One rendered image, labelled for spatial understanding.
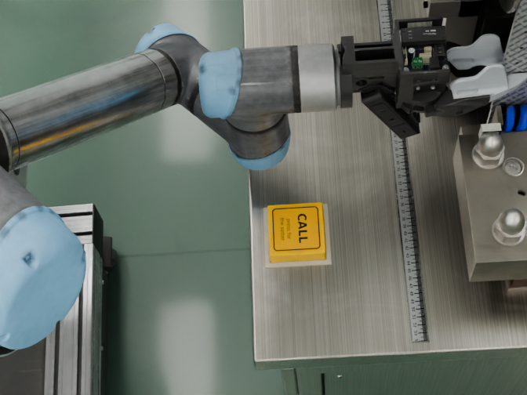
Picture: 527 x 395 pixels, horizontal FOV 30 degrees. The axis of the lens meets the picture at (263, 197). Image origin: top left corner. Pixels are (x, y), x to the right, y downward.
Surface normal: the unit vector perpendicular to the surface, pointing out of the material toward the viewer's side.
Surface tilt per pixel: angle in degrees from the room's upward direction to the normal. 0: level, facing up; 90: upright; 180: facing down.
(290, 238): 0
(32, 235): 29
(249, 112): 90
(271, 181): 0
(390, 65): 90
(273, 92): 53
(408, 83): 90
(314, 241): 0
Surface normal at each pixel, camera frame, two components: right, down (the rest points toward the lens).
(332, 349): -0.07, -0.43
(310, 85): -0.02, 0.31
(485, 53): -0.01, 0.87
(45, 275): 0.79, 0.49
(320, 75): -0.04, 0.01
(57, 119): 0.76, -0.04
